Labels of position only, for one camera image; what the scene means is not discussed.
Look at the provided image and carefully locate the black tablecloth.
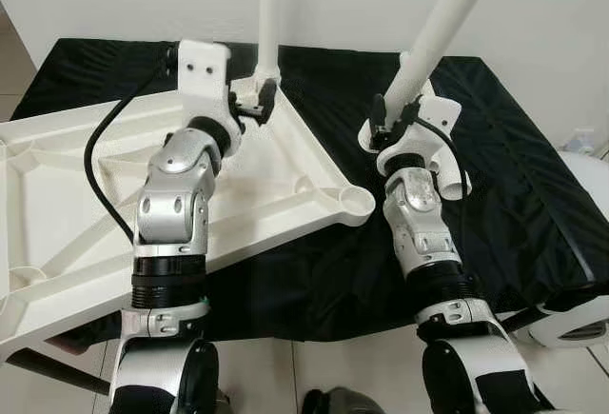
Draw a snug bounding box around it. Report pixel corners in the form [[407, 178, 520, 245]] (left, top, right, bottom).
[[10, 37, 609, 345]]

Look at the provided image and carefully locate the white rounded appliance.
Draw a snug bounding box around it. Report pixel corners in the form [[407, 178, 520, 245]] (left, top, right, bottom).
[[526, 151, 609, 349]]

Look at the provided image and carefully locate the black metal table leg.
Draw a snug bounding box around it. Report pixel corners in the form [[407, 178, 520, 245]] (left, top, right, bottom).
[[0, 345, 112, 398], [499, 306, 545, 333]]

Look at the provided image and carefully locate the grey robot right leg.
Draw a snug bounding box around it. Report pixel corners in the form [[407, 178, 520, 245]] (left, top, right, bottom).
[[303, 387, 378, 414]]

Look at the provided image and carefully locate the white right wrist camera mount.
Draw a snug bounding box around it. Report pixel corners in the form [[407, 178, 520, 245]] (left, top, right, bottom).
[[377, 94, 463, 180]]

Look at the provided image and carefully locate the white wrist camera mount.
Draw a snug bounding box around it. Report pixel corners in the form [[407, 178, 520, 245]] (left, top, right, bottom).
[[377, 94, 463, 180], [175, 39, 245, 141]]

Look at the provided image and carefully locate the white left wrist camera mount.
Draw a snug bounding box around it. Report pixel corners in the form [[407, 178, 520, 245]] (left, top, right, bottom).
[[175, 39, 245, 141]]

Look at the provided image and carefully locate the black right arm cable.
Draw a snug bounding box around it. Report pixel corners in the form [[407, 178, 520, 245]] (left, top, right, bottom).
[[417, 117, 474, 201]]

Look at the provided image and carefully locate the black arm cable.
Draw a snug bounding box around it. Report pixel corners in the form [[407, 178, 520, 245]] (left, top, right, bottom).
[[83, 47, 184, 246], [417, 117, 474, 201]]

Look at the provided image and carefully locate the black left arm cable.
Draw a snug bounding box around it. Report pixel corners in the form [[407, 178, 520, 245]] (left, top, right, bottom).
[[83, 47, 184, 246]]

